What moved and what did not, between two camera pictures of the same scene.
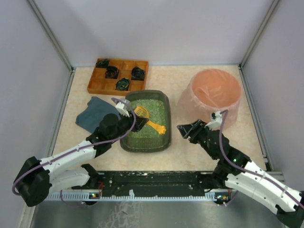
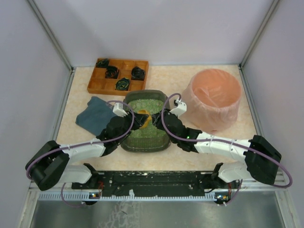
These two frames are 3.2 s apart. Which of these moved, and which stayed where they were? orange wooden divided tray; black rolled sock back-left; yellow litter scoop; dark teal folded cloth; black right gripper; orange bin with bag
Moved: yellow litter scoop; black right gripper
Stayed: dark teal folded cloth; orange bin with bag; black rolled sock back-left; orange wooden divided tray
